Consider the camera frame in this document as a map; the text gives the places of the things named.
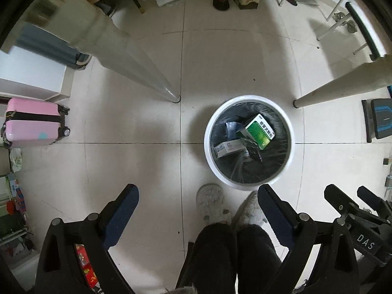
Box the person's right leg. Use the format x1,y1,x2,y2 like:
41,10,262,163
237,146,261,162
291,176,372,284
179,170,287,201
237,225,283,294

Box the grey fluffy slipper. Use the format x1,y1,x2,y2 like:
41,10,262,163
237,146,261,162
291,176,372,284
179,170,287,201
196,184,232,225
234,190,268,230

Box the slim beige table leg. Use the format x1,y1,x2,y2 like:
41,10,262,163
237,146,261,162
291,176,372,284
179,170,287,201
292,55,392,108

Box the white round waste bin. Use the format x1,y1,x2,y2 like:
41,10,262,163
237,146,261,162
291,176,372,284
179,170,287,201
204,95,295,189

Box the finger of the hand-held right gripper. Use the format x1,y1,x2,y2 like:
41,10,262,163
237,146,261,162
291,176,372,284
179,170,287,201
358,186,392,215
325,184,353,217

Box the person's left leg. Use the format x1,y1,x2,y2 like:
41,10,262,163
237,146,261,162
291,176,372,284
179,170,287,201
176,223,238,294

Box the dark blister pack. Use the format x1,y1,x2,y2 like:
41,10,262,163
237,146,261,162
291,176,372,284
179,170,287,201
242,138,264,161

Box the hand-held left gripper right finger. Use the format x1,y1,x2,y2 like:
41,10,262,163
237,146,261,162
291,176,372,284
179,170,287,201
258,184,360,294

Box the black bin liner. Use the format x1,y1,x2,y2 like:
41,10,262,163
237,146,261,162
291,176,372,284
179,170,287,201
210,102,290,183

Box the white metal rack frame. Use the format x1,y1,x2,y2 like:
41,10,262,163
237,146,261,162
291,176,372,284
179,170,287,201
317,0,386,56

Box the blue plastic packet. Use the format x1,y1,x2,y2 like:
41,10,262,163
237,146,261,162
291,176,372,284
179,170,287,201
226,122,242,138

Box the black padded bar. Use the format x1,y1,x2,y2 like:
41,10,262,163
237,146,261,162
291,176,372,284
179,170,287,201
345,2,382,59

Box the white cabinet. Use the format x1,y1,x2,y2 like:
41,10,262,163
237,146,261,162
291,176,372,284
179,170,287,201
0,49,75,101

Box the pink suitcase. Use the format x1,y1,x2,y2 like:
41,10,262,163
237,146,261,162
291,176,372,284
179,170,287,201
1,97,70,149

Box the white patterned bag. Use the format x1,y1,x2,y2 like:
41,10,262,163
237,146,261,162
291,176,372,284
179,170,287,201
9,148,24,172

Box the cluttered shelf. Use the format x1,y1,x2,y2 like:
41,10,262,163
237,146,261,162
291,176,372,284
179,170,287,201
0,171,33,258

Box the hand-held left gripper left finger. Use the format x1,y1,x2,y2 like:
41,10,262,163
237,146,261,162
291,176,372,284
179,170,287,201
35,184,140,294

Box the thick beige table leg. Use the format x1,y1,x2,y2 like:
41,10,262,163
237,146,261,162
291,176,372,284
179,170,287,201
0,0,181,103

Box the person's leg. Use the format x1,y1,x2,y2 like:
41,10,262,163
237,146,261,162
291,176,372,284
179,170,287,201
237,225,283,294
176,223,238,294

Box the green and white medicine box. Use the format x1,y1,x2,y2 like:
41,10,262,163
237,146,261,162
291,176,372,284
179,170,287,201
236,114,275,150

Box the red snack packets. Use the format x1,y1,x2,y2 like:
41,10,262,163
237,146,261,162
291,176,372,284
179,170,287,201
75,243,99,289

